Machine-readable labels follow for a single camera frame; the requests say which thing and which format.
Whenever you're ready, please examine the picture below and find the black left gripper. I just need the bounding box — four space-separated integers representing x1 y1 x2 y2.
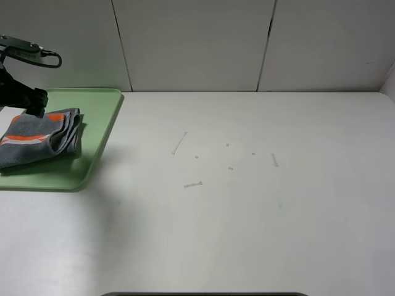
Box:
1 63 48 118

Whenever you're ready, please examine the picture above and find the grey towel with orange stripes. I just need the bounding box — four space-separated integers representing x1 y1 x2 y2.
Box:
1 108 81 169

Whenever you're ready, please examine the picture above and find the clear tape strip lower centre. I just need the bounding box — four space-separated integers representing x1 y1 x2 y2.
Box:
184 181 203 188

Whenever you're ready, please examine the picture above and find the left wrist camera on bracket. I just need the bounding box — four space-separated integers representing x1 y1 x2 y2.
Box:
1 35 41 64

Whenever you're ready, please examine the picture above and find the light green plastic tray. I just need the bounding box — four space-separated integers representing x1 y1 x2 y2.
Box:
1 89 123 192

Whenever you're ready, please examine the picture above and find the clear tape strip on table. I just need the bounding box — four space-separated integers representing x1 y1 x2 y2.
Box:
271 153 279 167

